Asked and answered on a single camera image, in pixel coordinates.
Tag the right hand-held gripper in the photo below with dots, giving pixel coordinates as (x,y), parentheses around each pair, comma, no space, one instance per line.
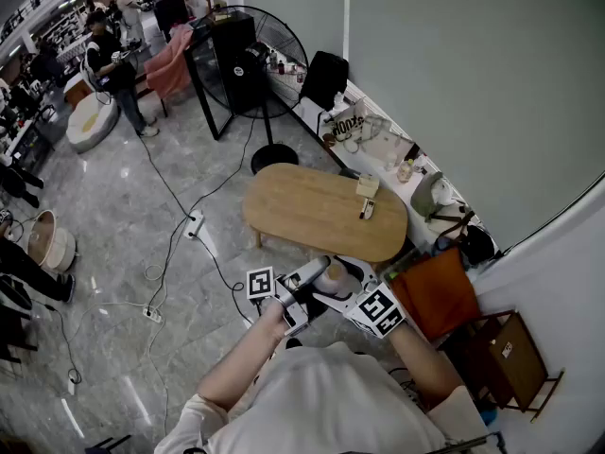
(375,311)

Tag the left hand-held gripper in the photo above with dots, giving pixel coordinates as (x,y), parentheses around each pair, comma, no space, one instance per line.
(292,306)

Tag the beige tape roll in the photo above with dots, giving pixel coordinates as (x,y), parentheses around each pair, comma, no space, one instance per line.
(336,277)

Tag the person's right forearm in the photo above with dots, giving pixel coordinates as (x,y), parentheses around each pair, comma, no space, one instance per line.
(425,367)

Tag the person's left forearm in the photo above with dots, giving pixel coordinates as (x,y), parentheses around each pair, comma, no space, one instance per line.
(241,362)

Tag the oval wooden table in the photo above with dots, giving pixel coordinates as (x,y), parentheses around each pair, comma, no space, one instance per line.
(307,201)

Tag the black white marker pen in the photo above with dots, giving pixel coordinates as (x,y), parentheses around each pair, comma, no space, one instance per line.
(363,208)

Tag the white remote control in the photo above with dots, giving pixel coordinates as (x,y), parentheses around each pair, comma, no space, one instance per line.
(369,208)

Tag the orange cushion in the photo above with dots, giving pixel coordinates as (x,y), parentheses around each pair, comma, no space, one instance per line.
(435,291)

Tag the cream desktop organizer box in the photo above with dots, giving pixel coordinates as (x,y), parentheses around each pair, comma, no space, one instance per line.
(367,186)

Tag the white long bench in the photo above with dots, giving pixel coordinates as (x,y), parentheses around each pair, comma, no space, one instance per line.
(399,192)

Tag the olive green cloth bag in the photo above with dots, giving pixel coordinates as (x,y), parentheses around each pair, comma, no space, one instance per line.
(425,197)

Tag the person's white shirt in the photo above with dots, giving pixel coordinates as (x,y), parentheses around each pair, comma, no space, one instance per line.
(326,400)

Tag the black standing fan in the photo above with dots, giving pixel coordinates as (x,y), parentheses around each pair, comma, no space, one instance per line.
(274,156)

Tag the yellowish drink bottle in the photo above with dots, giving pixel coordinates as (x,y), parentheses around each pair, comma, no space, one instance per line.
(405,170)

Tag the white power strip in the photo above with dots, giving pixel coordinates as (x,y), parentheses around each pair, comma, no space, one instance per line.
(194,224)
(152,315)

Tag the black backpack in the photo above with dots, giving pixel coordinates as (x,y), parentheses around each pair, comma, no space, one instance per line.
(477,246)

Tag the white printed tote bag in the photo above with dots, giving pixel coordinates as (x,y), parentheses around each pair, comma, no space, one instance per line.
(350,123)

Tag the brown wooden side table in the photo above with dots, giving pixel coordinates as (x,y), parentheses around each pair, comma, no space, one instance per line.
(510,357)

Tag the black bag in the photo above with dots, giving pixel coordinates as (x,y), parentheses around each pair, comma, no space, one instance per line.
(325,81)

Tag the black glass cabinet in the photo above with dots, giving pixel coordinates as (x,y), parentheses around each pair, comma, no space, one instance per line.
(231,64)

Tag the pink cloth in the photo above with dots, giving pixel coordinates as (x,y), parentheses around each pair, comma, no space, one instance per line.
(167,66)

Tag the grey roller blind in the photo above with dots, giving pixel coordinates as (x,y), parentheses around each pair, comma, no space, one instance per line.
(293,7)
(472,64)

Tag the round beige tub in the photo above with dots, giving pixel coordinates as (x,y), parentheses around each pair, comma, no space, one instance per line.
(49,241)

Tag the white beanbag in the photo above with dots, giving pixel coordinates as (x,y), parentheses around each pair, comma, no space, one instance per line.
(90,126)

